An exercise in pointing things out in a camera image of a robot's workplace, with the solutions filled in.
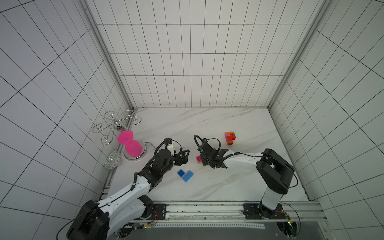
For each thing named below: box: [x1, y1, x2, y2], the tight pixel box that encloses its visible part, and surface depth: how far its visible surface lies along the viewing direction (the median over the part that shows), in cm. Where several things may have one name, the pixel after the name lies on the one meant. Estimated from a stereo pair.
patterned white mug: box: [104, 150, 122, 169], surface depth 91 cm
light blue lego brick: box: [182, 170, 194, 183], surface depth 85 cm
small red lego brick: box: [226, 138, 234, 146], surface depth 100 cm
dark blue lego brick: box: [177, 169, 185, 178], surface depth 86 cm
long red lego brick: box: [226, 135, 236, 142], surface depth 102 cm
